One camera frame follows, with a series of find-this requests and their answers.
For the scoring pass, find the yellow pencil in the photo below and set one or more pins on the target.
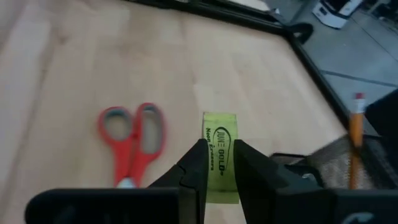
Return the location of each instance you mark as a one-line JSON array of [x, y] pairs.
[[356, 130]]

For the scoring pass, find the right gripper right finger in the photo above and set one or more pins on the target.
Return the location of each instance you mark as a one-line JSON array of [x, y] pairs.
[[258, 177]]

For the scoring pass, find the black mesh desk organizer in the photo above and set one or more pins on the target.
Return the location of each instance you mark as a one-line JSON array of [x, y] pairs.
[[382, 118]]

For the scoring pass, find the yellow-green eraser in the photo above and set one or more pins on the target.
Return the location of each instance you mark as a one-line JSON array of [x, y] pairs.
[[220, 124]]

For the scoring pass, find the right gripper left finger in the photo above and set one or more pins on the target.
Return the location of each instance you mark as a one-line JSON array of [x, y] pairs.
[[192, 174]]

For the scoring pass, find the white floor appliance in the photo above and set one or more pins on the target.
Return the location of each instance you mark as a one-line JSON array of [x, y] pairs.
[[332, 14]]

